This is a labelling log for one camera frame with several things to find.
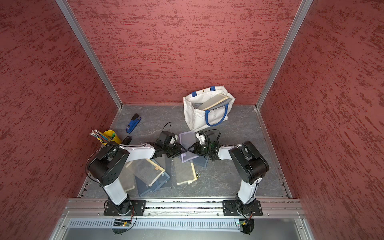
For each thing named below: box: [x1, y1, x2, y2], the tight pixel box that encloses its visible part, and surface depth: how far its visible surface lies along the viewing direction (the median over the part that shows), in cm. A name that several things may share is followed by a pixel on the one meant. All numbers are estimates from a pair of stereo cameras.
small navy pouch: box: [192, 155, 208, 168], surface depth 89 cm
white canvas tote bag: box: [183, 85, 236, 132], surface depth 102 cm
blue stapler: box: [126, 113, 142, 134], surface depth 109 cm
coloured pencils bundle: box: [89, 129, 109, 143], surface depth 87 cm
